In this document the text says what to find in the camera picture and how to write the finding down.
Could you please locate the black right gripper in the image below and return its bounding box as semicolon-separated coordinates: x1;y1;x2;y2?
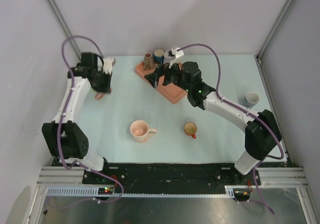
145;57;191;92

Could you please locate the dark blue mug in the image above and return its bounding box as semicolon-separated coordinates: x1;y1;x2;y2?
153;49;165;64

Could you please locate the pink mug with handle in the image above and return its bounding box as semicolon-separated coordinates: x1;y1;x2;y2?
94;91;112;100

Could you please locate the large peach mug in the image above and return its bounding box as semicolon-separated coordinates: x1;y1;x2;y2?
129;120;157;143

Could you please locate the small orange mug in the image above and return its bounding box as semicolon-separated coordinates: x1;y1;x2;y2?
183;122;198;139

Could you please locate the grey-blue patterned mug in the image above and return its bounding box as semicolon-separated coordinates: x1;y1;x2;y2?
244;92;260;109

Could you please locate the white-grey mug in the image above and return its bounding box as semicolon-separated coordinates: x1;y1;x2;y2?
153;66;163;88

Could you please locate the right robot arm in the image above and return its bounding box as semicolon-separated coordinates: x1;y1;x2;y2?
145;61;282;185

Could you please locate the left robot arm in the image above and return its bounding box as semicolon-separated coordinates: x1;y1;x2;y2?
41;52;116;184

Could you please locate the brown striped mug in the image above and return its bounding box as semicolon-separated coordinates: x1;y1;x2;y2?
143;53;155;70

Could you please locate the salmon plastic tray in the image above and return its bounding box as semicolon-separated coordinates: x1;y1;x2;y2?
134;61;187;104

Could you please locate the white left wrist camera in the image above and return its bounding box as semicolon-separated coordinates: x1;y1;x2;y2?
102;57;116;75

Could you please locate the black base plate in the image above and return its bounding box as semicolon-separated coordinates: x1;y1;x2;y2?
82;163;262;195

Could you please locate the aluminium frame rail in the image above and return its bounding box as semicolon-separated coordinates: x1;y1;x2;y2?
37;167;84;187

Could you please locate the grey slotted cable duct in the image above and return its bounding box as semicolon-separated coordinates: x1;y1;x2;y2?
47;187;235;198

